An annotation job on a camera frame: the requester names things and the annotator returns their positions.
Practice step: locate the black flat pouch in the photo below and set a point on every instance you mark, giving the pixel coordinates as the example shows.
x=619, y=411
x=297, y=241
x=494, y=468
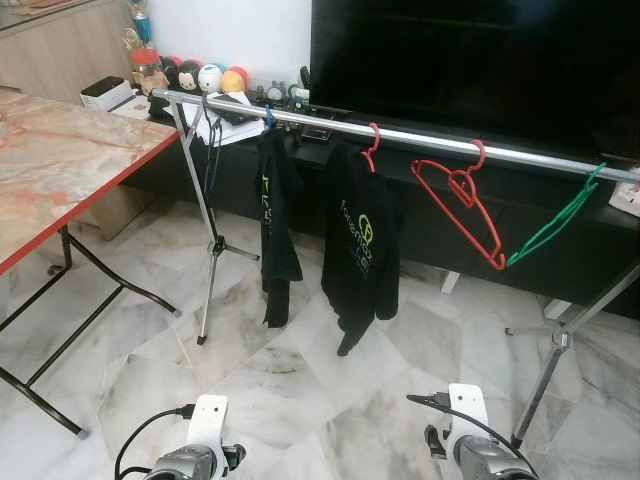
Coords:
x=230, y=105

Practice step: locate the black white mouse plush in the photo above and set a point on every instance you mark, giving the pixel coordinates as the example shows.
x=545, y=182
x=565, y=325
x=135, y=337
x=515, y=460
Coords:
x=189, y=77

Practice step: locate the green plastic hanger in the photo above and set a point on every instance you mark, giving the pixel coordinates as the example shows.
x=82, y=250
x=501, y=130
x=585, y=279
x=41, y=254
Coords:
x=590, y=188

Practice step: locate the white plastic object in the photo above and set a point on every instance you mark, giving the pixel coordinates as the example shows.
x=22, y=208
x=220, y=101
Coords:
x=626, y=198

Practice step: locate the black television cabinet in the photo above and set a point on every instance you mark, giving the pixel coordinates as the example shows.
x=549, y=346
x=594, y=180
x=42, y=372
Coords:
x=560, y=240

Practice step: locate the white blue round plush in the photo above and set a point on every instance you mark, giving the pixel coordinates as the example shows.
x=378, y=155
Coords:
x=210, y=78

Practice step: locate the black remote control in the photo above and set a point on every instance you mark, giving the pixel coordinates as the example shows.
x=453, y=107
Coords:
x=304, y=78

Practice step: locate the black flat television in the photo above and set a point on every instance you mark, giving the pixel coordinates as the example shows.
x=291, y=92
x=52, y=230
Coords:
x=470, y=60

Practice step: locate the red black mouse plush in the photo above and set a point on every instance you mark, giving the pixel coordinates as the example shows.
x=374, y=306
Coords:
x=170, y=68

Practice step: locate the white box with black lid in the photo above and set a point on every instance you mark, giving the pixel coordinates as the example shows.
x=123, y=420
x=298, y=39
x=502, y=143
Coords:
x=105, y=93

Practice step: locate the clear jar with red lid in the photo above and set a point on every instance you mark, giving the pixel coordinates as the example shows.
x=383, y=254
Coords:
x=147, y=72

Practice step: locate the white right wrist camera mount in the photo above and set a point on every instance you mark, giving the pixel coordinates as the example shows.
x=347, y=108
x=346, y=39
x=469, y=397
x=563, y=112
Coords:
x=467, y=410

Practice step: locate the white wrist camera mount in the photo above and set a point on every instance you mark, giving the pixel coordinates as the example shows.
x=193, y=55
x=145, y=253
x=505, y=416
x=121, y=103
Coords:
x=208, y=420
x=467, y=410

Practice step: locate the small black media box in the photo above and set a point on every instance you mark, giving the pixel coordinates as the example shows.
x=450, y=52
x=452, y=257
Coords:
x=318, y=132

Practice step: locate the black shirt with green logo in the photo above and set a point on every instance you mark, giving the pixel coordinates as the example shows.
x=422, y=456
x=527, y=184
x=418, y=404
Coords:
x=355, y=260

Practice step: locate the marble top folding table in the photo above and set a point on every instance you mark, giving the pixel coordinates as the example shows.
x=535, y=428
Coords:
x=60, y=150

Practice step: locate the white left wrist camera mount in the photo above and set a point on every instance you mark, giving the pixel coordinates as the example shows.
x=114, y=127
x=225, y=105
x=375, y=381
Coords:
x=208, y=420

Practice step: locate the silver metal clothes rack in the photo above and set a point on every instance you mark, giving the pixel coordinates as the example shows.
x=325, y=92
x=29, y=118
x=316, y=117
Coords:
x=420, y=139

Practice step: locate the red plastic hanger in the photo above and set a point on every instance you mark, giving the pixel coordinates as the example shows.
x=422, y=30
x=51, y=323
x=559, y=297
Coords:
x=377, y=140
x=497, y=260

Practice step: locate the gold blue trophy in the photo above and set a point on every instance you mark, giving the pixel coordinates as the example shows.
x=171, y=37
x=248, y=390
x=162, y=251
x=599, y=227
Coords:
x=140, y=22

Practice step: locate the yellow pink round plush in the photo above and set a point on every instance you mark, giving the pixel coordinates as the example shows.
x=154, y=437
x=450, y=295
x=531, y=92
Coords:
x=234, y=81

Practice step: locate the white papers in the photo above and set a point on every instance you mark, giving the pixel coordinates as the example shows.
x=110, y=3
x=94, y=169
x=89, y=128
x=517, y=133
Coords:
x=240, y=132

